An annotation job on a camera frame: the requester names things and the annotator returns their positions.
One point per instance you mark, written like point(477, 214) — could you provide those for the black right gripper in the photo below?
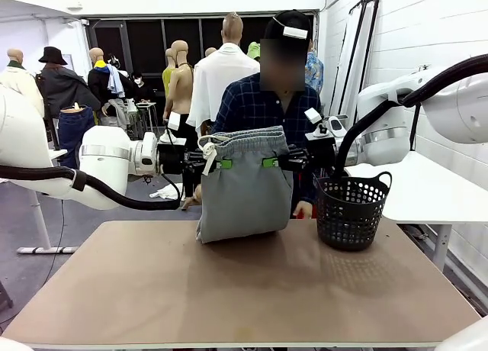
point(321, 156)

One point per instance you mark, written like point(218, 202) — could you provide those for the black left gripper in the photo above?
point(171, 161)

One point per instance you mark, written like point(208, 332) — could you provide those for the grey training pants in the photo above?
point(244, 198)

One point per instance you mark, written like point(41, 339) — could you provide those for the person's left forearm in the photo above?
point(308, 187)

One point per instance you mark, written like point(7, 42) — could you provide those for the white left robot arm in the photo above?
point(106, 152)

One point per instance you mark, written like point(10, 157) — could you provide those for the person's right hand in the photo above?
point(198, 194)

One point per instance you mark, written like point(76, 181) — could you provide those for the person's left hand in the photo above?
point(303, 210)

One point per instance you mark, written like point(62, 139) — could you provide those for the red box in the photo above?
point(305, 190)

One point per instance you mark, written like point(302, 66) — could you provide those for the white cloth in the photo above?
point(164, 193)

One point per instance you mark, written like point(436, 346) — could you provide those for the person in plaid shirt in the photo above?
point(251, 103)

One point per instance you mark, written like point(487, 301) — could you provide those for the bare mannequin black trousers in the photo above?
point(181, 87)

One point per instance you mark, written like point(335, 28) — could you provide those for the mannequin in white shirt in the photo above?
point(217, 80)

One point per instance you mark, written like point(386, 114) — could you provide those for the mannequin in yellow-green top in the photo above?
point(167, 78)

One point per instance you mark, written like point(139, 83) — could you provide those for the black perforated laundry basket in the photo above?
point(350, 221)

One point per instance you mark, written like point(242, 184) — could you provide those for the seated person with mask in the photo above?
point(141, 87)

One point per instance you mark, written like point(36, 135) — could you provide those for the small bare mannequin head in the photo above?
point(210, 52)

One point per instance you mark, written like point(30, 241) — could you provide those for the person in green hood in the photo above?
point(253, 50)

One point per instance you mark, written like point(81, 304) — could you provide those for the black framed white panel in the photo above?
point(347, 61)
point(369, 49)

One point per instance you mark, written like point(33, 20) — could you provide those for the black tripod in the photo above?
point(414, 129)

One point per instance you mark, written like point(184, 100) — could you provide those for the mannequin with yellow scarf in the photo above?
point(100, 80)

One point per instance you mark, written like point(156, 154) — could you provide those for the half mannequin in jeans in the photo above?
point(76, 133)

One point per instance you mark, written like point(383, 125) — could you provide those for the black cap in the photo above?
point(289, 21)

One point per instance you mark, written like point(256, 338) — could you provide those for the white side table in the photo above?
point(419, 190)

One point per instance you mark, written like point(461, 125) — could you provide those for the mannequin in dark coat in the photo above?
point(63, 85)

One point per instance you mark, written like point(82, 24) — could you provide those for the white table with leg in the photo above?
point(36, 213)

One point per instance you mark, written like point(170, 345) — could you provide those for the black brimmed hat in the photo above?
point(52, 56)

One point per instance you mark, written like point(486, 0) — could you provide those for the mannequin in cream coat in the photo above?
point(15, 78)

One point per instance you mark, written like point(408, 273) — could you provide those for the black stand foot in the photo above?
point(5, 295)

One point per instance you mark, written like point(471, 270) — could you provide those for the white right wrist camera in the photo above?
point(313, 116)

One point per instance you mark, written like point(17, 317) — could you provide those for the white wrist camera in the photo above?
point(313, 116)
point(174, 121)

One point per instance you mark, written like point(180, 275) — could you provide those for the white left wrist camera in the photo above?
point(174, 121)

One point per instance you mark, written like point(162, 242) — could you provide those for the white head mounted camera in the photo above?
point(295, 33)

